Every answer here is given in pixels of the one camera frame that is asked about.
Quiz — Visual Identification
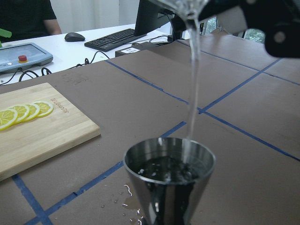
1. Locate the right teach pendant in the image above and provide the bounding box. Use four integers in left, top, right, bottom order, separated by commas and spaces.
0, 43, 53, 74

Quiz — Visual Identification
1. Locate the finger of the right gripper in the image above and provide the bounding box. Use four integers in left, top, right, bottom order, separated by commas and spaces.
199, 0, 300, 58

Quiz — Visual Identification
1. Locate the lemon slice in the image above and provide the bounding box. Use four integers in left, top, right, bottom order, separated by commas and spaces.
34, 101, 54, 118
23, 103, 40, 122
0, 109, 18, 130
9, 104, 30, 124

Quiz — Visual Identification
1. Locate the lemon slice nearest front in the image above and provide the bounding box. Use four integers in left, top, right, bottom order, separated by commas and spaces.
0, 109, 18, 130

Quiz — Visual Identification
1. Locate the black monitor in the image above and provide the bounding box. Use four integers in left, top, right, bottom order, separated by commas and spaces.
134, 0, 186, 42

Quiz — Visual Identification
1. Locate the steel jigger cup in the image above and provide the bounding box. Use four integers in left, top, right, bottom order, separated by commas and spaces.
123, 137, 216, 225

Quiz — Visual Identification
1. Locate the man in black shirt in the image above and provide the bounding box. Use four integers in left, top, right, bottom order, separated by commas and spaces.
0, 0, 62, 43

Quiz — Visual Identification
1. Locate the black computer mouse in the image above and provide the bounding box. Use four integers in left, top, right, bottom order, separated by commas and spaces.
64, 32, 85, 42

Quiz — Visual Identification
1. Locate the bamboo cutting board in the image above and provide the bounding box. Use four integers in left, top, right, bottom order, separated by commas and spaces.
0, 83, 100, 180

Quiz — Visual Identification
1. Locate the clear glass measuring cup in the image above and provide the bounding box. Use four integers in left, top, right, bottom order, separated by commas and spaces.
151, 0, 209, 20

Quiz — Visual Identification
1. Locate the black box with label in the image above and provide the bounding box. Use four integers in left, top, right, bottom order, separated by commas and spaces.
115, 42, 163, 57

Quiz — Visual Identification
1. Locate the black keyboard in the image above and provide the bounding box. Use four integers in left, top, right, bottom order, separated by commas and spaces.
84, 29, 146, 52

